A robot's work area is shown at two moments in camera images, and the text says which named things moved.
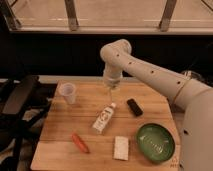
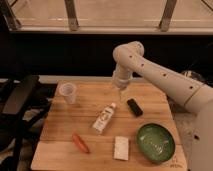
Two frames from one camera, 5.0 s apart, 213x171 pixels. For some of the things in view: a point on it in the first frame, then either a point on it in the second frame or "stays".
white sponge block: (121, 148) stays
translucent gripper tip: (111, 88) → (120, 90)
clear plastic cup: (67, 90) stays
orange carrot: (79, 141) stays
